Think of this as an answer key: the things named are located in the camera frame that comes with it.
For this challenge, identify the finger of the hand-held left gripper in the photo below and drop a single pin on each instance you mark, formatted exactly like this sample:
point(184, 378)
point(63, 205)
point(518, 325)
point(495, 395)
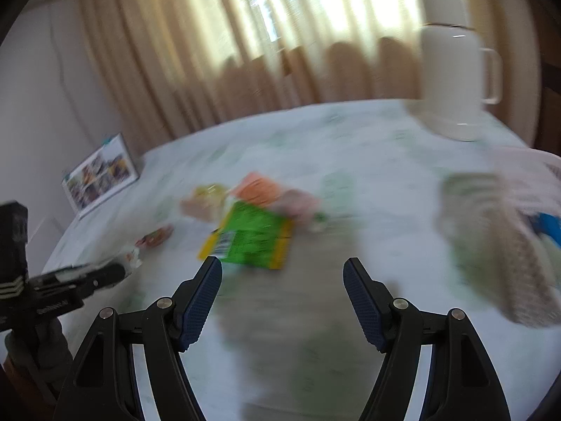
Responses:
point(79, 272)
point(103, 285)

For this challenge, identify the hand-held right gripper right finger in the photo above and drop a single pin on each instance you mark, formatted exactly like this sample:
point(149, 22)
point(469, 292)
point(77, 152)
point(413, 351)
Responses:
point(366, 307)

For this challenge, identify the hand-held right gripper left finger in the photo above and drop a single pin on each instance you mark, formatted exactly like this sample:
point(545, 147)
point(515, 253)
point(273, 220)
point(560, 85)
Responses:
point(201, 305)

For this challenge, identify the pink candy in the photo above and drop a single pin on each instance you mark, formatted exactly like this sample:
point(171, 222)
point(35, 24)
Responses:
point(129, 263)

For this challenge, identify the doll print candy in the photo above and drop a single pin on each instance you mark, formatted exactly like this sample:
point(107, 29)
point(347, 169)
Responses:
point(153, 237)

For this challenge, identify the green snack packet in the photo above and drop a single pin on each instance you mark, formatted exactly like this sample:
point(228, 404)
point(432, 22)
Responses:
point(250, 237)

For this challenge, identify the yellow jelly cup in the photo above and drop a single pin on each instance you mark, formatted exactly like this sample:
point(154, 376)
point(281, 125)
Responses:
point(208, 199)

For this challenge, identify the orange snack packet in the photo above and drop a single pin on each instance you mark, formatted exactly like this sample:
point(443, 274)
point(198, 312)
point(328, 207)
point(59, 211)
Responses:
point(258, 190)

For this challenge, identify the white plastic basket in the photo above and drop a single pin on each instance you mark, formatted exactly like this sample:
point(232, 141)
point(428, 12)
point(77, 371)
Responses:
point(504, 245)

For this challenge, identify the blue biscuit packet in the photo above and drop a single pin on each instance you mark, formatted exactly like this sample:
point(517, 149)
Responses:
point(550, 228)

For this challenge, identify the person's left hand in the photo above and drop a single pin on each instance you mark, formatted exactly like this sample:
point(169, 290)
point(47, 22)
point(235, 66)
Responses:
point(44, 346)

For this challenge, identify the photo desk calendar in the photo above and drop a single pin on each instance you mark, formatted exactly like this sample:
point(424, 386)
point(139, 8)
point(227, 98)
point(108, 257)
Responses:
point(101, 180)

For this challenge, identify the white green-print tablecloth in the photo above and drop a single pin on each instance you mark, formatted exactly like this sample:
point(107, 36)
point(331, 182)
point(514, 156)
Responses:
point(394, 175)

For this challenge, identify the white thermos jug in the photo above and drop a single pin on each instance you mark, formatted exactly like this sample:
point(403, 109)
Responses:
point(447, 74)

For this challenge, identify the beige lace curtain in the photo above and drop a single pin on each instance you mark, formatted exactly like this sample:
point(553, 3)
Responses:
point(219, 44)

